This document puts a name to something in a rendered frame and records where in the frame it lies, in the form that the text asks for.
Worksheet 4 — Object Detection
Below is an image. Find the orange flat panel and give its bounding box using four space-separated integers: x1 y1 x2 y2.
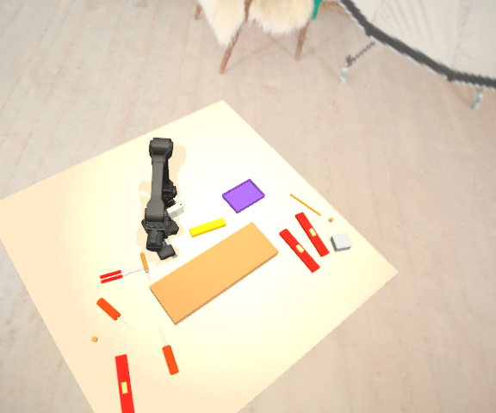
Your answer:
149 222 278 326

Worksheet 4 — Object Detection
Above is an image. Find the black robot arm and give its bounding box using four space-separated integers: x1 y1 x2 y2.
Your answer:
145 138 179 252

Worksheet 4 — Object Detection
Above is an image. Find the red flat block with small yellow cube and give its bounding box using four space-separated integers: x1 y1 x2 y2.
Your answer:
279 228 320 273
115 354 135 413
295 212 330 257

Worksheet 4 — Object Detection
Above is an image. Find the yellow rectangular bar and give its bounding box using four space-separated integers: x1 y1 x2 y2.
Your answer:
189 218 226 237

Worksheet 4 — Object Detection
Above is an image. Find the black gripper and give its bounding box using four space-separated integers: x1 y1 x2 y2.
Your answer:
141 219 175 261

